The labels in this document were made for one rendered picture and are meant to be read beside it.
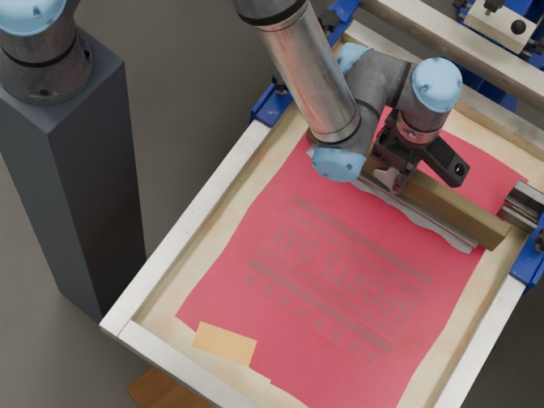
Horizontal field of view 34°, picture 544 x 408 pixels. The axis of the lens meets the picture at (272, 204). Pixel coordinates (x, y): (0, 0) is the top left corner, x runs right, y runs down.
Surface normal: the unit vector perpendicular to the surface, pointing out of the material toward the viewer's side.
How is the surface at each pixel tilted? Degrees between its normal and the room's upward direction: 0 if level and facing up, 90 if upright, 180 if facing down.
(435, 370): 0
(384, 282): 0
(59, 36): 90
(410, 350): 0
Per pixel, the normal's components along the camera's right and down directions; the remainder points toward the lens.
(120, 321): 0.09, -0.39
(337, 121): 0.34, 0.72
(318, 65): 0.61, 0.51
